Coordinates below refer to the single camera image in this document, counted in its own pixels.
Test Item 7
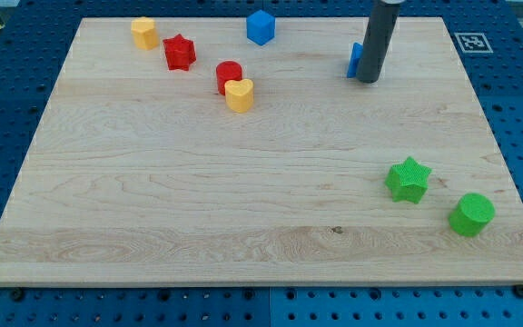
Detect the red star block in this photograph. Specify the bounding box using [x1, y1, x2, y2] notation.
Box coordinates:
[163, 34, 196, 71]

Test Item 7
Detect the blue triangle block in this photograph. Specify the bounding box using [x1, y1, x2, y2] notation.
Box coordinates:
[346, 43, 363, 78]

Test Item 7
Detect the green cylinder block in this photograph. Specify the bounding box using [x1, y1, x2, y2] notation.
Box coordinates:
[449, 193, 496, 237]

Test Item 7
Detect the red cylinder block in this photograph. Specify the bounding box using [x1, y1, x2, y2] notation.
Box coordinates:
[215, 61, 242, 95]

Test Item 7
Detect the yellow heart block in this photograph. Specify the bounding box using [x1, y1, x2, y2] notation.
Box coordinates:
[224, 79, 254, 113]

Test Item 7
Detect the green star block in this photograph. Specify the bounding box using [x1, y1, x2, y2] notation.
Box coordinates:
[385, 156, 432, 204]

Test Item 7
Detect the white fiducial marker tag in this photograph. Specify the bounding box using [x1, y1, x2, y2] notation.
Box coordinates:
[455, 32, 493, 54]

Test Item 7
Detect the blue cube block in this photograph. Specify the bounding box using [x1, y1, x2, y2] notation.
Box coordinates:
[246, 10, 276, 45]

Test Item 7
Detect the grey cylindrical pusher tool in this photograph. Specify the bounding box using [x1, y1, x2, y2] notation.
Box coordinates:
[356, 0, 403, 84]

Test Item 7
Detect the wooden board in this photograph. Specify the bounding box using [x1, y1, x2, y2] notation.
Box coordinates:
[0, 17, 523, 288]

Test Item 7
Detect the yellow pentagon block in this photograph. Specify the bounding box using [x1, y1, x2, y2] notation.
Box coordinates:
[131, 16, 159, 50]

